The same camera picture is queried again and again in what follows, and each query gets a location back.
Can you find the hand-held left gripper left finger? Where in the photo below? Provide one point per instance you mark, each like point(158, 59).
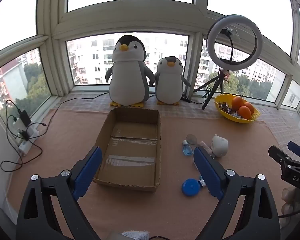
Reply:
point(87, 172)

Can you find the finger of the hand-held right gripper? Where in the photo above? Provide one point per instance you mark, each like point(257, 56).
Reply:
point(280, 156)
point(296, 148)

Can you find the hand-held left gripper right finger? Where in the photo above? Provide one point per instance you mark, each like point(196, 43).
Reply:
point(207, 172)

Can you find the blue round tape measure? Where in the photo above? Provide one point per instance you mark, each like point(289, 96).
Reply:
point(190, 187)

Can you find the pink tube with grey cap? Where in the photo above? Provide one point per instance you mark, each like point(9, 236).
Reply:
point(205, 147)

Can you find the white travel plug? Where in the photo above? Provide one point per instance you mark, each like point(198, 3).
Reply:
point(220, 146)

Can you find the small blue bottle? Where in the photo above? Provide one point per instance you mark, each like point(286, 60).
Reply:
point(186, 150)

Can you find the grey metal spoon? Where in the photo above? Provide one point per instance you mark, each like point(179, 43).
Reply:
point(192, 139)

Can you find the cardboard box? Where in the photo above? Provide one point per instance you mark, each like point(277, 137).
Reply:
point(132, 152)

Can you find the person's right hand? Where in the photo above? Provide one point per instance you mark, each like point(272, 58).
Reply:
point(291, 205)

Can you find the checked cloth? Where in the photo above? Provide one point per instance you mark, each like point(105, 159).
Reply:
point(277, 120)

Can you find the peach blanket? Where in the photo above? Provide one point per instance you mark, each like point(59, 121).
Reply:
point(65, 142)

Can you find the yellow fruit bowl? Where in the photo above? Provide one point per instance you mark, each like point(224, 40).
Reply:
point(236, 119)

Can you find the white power strip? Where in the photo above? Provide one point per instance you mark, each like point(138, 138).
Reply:
point(27, 145)

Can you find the pile of wrapped candies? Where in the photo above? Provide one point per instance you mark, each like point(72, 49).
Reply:
point(226, 108)

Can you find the small black hub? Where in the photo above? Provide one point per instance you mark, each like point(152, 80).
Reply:
point(186, 98)

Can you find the white fluffy cloth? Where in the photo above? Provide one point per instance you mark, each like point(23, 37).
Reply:
point(135, 234)

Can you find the black charger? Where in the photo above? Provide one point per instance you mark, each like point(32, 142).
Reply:
point(24, 117)

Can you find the small penguin plush toy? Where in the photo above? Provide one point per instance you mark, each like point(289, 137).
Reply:
point(168, 85)

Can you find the black tripod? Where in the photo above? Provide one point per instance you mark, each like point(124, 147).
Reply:
point(223, 74)

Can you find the large penguin plush toy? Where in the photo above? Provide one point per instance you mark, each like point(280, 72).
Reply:
point(127, 80)

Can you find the white window frame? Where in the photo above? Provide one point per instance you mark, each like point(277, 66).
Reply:
point(55, 30)

